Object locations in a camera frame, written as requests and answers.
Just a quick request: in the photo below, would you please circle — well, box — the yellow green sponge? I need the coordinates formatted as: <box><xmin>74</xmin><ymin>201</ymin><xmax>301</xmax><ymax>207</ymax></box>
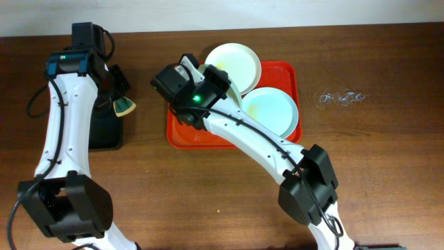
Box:
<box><xmin>113</xmin><ymin>97</ymin><xmax>137</xmax><ymax>117</ymax></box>

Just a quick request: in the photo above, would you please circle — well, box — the pale green plate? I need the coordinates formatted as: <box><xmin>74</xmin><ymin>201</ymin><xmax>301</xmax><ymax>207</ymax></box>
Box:
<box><xmin>198</xmin><ymin>64</ymin><xmax>242</xmax><ymax>108</ymax></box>

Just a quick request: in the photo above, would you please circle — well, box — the cream white plate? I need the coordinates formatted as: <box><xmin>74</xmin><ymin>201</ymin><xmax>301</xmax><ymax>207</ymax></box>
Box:
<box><xmin>205</xmin><ymin>43</ymin><xmax>262</xmax><ymax>95</ymax></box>

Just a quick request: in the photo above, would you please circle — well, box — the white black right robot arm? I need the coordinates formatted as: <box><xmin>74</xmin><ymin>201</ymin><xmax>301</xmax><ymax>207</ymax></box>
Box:
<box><xmin>171</xmin><ymin>54</ymin><xmax>355</xmax><ymax>249</ymax></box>

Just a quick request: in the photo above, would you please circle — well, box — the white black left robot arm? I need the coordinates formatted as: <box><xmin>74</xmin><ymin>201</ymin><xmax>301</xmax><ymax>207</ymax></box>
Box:
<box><xmin>17</xmin><ymin>49</ymin><xmax>139</xmax><ymax>249</ymax></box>

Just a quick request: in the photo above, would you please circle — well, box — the black plastic tray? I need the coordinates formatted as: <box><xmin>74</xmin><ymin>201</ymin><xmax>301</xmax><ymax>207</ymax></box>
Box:
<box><xmin>88</xmin><ymin>64</ymin><xmax>128</xmax><ymax>151</ymax></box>

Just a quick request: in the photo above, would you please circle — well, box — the light blue plate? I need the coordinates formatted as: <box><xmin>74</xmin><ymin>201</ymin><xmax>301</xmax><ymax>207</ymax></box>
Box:
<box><xmin>242</xmin><ymin>87</ymin><xmax>299</xmax><ymax>138</ymax></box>

